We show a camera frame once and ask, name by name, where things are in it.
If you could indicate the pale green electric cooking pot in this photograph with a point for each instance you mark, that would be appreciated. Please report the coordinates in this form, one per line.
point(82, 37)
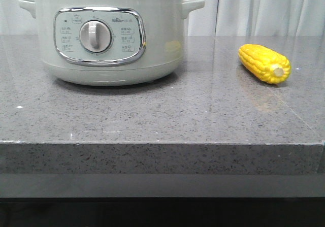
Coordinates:
point(112, 42)

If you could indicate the yellow toy corn cob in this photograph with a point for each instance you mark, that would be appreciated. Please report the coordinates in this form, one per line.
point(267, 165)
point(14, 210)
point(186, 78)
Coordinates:
point(266, 64)

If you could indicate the white pleated curtain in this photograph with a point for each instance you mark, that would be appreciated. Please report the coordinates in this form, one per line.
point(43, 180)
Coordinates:
point(216, 18)

